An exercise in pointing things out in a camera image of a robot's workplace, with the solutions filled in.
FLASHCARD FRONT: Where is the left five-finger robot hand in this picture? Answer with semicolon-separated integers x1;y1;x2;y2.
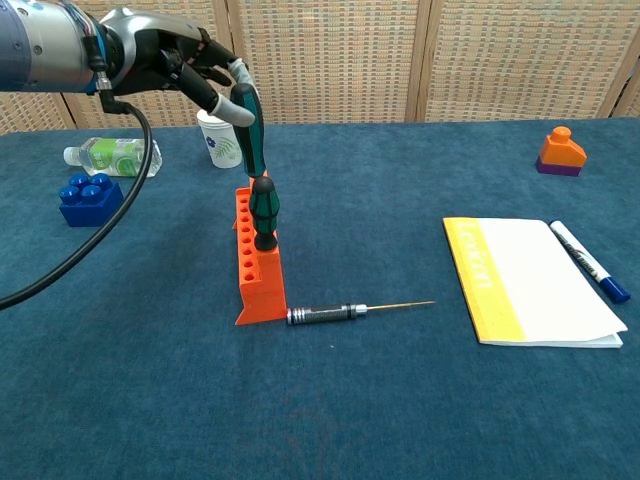
99;8;257;126

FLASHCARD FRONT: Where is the long-handled green black screwdriver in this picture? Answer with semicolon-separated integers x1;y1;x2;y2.
229;83;271;180

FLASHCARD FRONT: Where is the stubby green black screwdriver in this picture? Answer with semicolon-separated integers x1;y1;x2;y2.
248;175;281;252

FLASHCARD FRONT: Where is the orange screwdriver rack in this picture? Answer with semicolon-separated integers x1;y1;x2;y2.
232;169;290;328

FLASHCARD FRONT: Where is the clear green-label water bottle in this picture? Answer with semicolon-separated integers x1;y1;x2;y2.
63;136;164;180

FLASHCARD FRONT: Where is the white floral paper cup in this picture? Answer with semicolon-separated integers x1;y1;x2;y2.
196;107;245;170

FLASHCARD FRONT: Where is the blue studded building block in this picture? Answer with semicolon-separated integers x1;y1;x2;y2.
58;172;126;228

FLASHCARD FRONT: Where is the woven wooden folding screen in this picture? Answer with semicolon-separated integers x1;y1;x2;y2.
0;0;640;135

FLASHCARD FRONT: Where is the silver black precision screwdriver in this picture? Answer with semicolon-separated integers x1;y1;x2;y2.
286;299;436;327

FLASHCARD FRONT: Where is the blue felt table cover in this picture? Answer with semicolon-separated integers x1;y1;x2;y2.
0;117;640;480

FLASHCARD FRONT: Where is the orange and purple block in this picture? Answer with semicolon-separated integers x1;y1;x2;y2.
535;125;588;178

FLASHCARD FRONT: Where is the yellow and white notebook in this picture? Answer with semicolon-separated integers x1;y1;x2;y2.
442;216;629;350

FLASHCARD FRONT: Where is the white marker with blue cap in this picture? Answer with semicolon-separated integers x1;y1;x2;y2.
548;219;632;304

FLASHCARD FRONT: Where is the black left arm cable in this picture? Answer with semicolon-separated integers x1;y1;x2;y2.
0;69;154;311

